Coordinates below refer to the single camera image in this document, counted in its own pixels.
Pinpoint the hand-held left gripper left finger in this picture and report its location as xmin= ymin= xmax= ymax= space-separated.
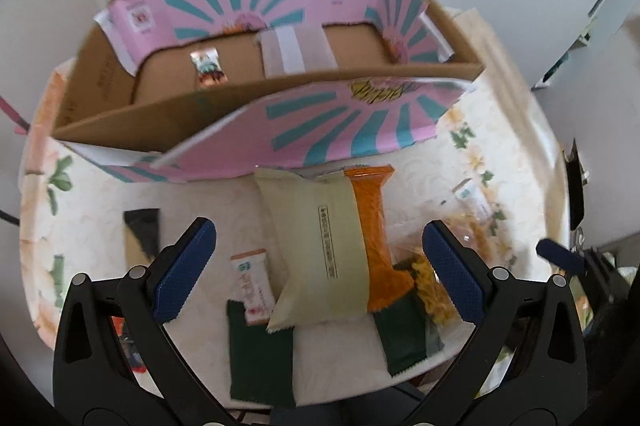
xmin=52 ymin=217 xmax=236 ymax=426

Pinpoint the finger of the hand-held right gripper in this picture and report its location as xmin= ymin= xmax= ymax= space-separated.
xmin=536 ymin=239 xmax=586 ymax=274
xmin=564 ymin=138 xmax=587 ymax=229

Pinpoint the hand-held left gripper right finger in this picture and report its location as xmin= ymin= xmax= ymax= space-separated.
xmin=400 ymin=220 xmax=588 ymax=426

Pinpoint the clear bag of yellow snacks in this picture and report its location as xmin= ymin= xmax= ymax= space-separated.
xmin=387 ymin=206 xmax=503 ymax=327

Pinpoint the black yellow snack packet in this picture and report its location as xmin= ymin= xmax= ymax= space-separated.
xmin=123 ymin=208 xmax=162 ymax=259

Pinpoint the white orange stick packet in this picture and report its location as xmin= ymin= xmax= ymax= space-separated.
xmin=230 ymin=248 xmax=277 ymax=326

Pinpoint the small white snack packet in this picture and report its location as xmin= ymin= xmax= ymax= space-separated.
xmin=452 ymin=178 xmax=496 ymax=222

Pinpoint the dark green snack packet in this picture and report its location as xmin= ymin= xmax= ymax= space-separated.
xmin=226 ymin=300 xmax=297 ymax=409
xmin=372 ymin=291 xmax=446 ymax=377

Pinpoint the orange snack packet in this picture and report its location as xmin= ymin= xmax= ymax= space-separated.
xmin=344 ymin=165 xmax=416 ymax=313

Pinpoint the cream snack packet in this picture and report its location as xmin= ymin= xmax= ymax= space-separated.
xmin=253 ymin=166 xmax=373 ymax=334

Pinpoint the pink striped cardboard box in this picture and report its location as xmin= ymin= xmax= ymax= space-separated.
xmin=52 ymin=0 xmax=486 ymax=184

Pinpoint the floral tablecloth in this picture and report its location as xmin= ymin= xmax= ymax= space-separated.
xmin=20 ymin=8 xmax=571 ymax=407

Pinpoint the small teal brown snack packet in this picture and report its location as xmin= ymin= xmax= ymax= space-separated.
xmin=189 ymin=47 xmax=230 ymax=88

